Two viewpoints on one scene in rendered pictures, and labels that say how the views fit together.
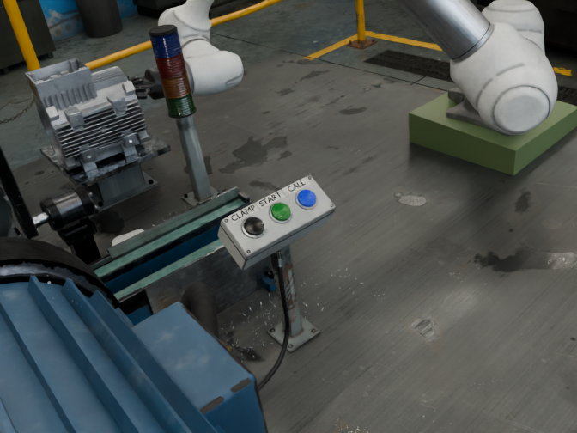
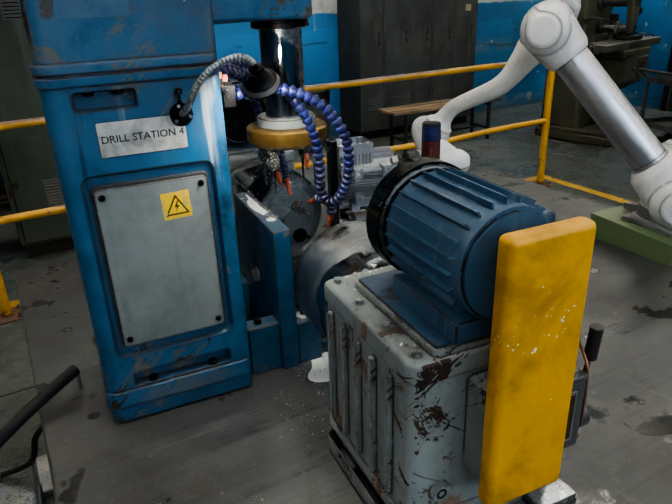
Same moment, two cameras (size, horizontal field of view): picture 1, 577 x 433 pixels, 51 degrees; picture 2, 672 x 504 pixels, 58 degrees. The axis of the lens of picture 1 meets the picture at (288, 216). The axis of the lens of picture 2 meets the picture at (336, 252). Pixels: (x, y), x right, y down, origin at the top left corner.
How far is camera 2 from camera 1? 0.63 m
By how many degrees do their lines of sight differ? 13
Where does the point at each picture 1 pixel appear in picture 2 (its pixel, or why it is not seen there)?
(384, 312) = not seen: hidden behind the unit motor
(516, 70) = not seen: outside the picture
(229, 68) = (461, 160)
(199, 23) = (444, 127)
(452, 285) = (614, 319)
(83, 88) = (366, 154)
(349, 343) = not seen: hidden behind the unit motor
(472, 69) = (648, 177)
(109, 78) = (382, 152)
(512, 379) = (653, 371)
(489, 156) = (652, 250)
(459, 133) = (630, 231)
